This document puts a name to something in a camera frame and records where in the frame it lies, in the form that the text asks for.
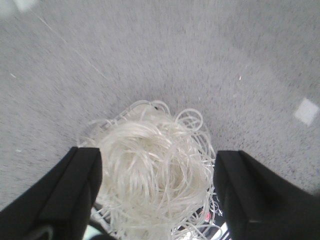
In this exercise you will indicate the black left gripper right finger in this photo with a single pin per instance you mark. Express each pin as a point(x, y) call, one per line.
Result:
point(258, 204)

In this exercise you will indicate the white translucent vermicelli bundle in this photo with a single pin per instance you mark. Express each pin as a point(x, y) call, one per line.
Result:
point(157, 174)

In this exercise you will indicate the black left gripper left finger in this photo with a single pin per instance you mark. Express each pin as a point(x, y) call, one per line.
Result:
point(58, 206)

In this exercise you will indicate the light green round plate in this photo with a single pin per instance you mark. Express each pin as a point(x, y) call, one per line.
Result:
point(95, 225)

